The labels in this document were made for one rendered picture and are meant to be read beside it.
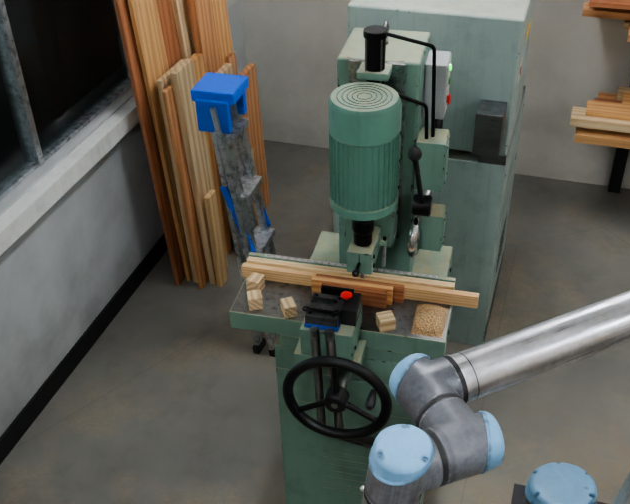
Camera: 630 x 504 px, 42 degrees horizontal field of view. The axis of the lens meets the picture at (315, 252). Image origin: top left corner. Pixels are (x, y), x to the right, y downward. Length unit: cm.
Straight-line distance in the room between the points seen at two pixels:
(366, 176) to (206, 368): 163
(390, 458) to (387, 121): 96
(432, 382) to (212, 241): 242
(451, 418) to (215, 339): 233
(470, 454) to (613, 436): 203
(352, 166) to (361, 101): 16
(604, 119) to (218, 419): 218
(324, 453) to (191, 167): 146
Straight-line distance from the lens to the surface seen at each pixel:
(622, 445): 330
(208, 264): 382
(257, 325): 232
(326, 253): 268
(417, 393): 139
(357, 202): 209
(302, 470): 272
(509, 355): 147
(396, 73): 218
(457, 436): 132
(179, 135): 349
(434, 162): 229
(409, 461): 126
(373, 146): 201
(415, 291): 232
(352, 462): 263
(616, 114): 405
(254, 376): 341
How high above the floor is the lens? 239
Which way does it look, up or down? 36 degrees down
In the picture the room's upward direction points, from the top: 2 degrees counter-clockwise
